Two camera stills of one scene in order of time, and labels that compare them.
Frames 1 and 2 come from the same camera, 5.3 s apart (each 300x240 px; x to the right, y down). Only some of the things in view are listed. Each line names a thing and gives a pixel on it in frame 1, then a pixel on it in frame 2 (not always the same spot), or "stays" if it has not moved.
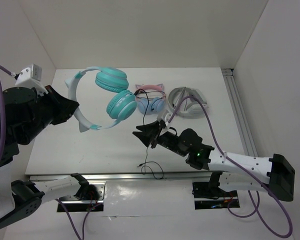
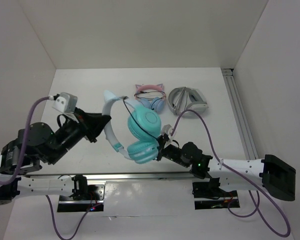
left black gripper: (68, 106) -> (92, 124)
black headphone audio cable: (147, 147) -> (126, 97)
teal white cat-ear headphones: (122, 104) -> (144, 127)
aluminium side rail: (232, 87) stays
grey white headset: (189, 108) stays
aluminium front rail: (120, 176) stays
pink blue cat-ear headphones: (150, 98) stays
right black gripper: (150, 132) -> (162, 148)
